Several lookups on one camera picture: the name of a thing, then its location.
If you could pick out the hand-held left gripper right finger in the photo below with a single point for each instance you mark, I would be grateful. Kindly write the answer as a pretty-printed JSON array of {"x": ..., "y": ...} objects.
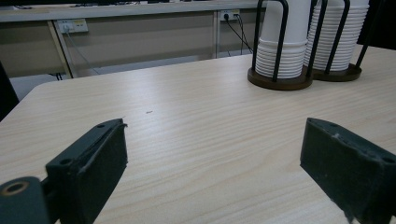
[{"x": 348, "y": 165}]

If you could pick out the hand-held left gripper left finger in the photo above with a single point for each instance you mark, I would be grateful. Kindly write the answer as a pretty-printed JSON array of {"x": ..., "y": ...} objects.
[{"x": 93, "y": 161}]

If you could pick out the short stack of white cups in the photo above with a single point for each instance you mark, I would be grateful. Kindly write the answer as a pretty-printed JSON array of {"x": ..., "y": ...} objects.
[{"x": 294, "y": 25}]

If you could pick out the tall stack of white cups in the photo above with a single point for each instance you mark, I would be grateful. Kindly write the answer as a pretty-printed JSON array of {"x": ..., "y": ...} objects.
[{"x": 330, "y": 31}]

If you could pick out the dark panel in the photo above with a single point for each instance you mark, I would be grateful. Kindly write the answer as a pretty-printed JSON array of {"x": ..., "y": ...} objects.
[{"x": 381, "y": 21}]

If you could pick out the white wall socket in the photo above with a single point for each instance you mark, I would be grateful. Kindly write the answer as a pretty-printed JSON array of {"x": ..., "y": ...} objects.
[
  {"x": 230, "y": 14},
  {"x": 73, "y": 25}
]

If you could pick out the long grey desk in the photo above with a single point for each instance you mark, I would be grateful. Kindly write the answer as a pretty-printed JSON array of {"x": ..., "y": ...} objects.
[{"x": 124, "y": 40}]

